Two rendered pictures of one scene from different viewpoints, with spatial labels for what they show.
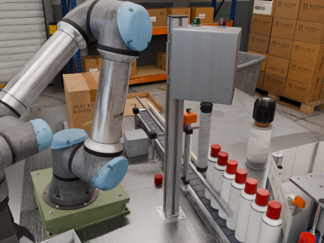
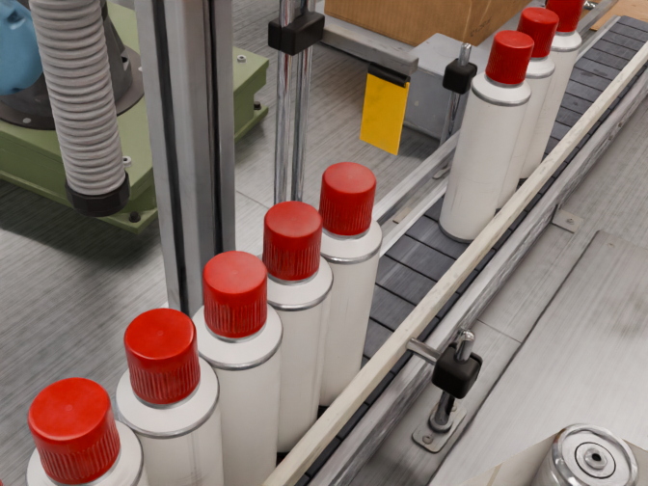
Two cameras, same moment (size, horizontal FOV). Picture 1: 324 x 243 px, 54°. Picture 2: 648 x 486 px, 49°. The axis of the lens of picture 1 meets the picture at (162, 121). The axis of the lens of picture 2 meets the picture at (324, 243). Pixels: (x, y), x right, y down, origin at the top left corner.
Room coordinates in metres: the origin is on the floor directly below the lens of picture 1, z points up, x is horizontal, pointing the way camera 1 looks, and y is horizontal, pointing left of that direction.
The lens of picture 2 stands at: (0.71, -0.44, 1.34)
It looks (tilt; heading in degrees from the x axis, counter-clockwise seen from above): 42 degrees down; 51
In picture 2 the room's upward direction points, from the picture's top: 6 degrees clockwise
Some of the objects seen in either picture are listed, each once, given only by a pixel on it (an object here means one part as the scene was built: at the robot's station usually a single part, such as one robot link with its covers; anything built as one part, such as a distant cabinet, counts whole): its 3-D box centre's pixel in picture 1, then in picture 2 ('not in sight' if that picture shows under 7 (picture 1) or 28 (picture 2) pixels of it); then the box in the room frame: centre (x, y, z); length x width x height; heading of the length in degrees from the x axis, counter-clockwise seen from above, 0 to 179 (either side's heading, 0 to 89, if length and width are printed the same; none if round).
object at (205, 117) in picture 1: (204, 138); (69, 29); (0.81, -0.12, 1.18); 0.04 x 0.04 x 0.21
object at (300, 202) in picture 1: (298, 202); not in sight; (0.65, -0.35, 1.08); 0.03 x 0.02 x 0.02; 19
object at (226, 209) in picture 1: (168, 137); (492, 108); (1.25, -0.03, 0.96); 1.07 x 0.01 x 0.01; 19
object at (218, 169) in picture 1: (220, 180); (286, 337); (0.89, -0.20, 0.98); 0.05 x 0.05 x 0.20
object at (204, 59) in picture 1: (205, 63); not in sight; (0.86, -0.12, 1.38); 0.17 x 0.10 x 0.19; 74
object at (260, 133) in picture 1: (260, 132); not in sight; (1.16, -0.40, 1.03); 0.09 x 0.09 x 0.30
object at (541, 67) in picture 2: not in sight; (511, 115); (1.22, -0.08, 0.98); 0.05 x 0.05 x 0.20
